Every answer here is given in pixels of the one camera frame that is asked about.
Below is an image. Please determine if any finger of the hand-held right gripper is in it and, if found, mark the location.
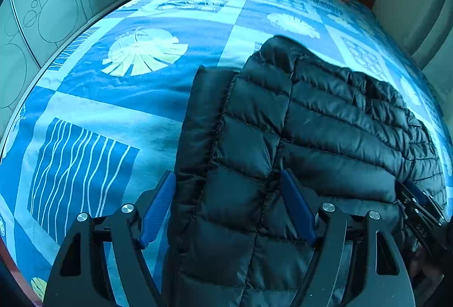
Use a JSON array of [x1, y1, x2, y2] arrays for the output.
[[398, 180, 443, 220]]

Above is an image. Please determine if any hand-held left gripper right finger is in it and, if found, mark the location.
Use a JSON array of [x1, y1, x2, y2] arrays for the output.
[[279, 168, 415, 307]]

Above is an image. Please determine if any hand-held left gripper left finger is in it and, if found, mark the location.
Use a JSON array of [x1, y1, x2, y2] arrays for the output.
[[42, 170, 178, 307]]

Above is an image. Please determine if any white wardrobe with circle pattern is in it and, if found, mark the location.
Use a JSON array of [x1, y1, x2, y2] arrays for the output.
[[0, 0, 125, 155]]

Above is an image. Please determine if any black quilted puffer jacket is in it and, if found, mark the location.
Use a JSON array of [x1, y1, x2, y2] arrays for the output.
[[164, 35, 448, 307]]

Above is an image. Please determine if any bed with blue patterned sheet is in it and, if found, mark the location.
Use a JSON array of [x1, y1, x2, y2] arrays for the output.
[[0, 0, 453, 307]]

